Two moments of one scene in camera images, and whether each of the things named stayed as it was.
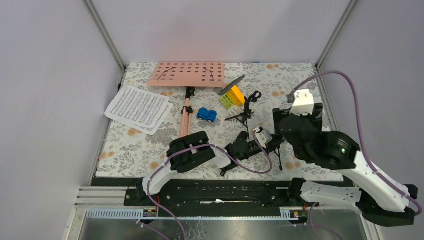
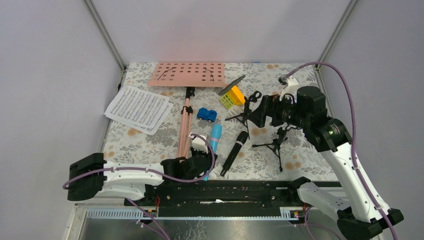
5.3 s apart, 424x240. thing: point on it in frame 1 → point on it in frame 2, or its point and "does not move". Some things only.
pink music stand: (189, 75) does not move
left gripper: (271, 146) → (194, 152)
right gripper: (316, 118) → (269, 106)
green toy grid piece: (227, 101) does not move
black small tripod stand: (247, 113) does not move
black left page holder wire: (162, 74) does not move
